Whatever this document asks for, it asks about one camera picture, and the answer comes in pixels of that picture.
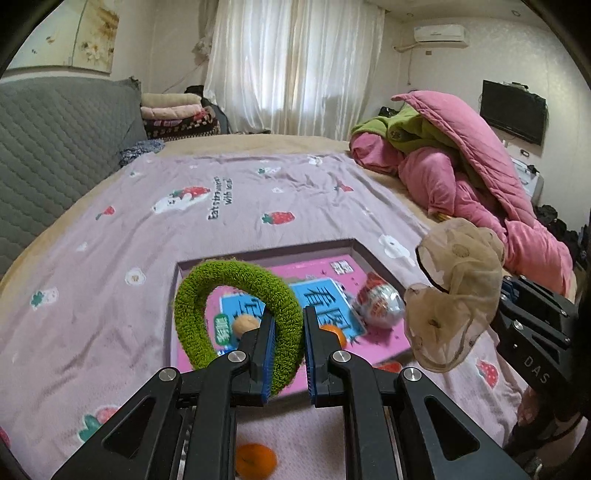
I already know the beige sheer scrunchie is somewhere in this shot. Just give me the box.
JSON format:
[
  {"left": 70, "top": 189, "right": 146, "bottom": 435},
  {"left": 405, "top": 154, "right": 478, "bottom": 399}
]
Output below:
[{"left": 404, "top": 218, "right": 504, "bottom": 373}]

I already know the green fuzzy hair ring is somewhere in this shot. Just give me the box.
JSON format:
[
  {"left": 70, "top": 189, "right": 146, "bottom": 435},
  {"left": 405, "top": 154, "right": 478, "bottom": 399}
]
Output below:
[{"left": 173, "top": 258, "right": 306, "bottom": 399}]

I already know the orange tangerine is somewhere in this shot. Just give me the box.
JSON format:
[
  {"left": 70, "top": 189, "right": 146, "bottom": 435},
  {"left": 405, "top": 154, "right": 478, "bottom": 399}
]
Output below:
[
  {"left": 320, "top": 324, "right": 348, "bottom": 349},
  {"left": 235, "top": 443, "right": 277, "bottom": 480}
]

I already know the pink quilted duvet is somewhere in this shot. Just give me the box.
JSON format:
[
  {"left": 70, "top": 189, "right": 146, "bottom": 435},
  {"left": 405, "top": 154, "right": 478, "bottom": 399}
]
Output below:
[{"left": 349, "top": 90, "right": 574, "bottom": 295}]

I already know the brown walnut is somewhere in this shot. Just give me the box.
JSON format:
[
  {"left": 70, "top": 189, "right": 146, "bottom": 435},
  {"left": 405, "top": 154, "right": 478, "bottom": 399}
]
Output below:
[{"left": 232, "top": 314, "right": 260, "bottom": 339}]

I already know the pink strawberry print blanket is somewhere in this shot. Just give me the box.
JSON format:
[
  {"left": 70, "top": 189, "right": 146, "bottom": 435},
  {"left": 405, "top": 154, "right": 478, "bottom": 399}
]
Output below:
[{"left": 0, "top": 151, "right": 528, "bottom": 480}]

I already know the silver wrapped egg toy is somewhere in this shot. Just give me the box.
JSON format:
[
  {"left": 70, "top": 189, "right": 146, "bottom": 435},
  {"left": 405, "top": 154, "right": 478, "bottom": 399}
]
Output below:
[{"left": 353, "top": 272, "right": 406, "bottom": 329}]

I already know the pink blue children's book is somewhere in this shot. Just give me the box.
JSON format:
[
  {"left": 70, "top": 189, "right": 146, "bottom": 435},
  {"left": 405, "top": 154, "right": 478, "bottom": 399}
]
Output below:
[{"left": 204, "top": 248, "right": 412, "bottom": 373}]

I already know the green blanket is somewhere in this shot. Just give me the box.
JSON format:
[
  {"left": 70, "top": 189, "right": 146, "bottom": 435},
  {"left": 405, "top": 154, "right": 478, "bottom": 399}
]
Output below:
[{"left": 351, "top": 104, "right": 459, "bottom": 155}]

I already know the white air conditioner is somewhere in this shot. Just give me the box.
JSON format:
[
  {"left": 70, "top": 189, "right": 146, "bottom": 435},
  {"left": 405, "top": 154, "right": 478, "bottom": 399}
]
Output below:
[{"left": 394, "top": 24, "right": 469, "bottom": 53}]

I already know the white sheer curtain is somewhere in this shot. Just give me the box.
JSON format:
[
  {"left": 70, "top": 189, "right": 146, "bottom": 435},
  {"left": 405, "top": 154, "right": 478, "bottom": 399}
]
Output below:
[{"left": 204, "top": 1, "right": 386, "bottom": 140}]

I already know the stack of folded blankets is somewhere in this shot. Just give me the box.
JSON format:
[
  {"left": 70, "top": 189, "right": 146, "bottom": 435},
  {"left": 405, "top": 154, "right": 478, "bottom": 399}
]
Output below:
[{"left": 140, "top": 93, "right": 223, "bottom": 141}]

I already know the grey quilted headboard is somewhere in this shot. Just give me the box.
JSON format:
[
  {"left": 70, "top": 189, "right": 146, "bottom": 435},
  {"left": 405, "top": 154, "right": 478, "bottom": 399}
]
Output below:
[{"left": 0, "top": 77, "right": 146, "bottom": 272}]

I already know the black wall television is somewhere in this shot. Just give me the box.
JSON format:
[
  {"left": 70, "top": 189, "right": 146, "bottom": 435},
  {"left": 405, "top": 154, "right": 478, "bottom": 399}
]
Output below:
[{"left": 480, "top": 80, "right": 548, "bottom": 146}]

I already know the floral wall painting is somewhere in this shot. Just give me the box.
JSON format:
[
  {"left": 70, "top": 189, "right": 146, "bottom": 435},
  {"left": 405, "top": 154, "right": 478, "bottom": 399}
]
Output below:
[{"left": 8, "top": 0, "right": 122, "bottom": 73}]

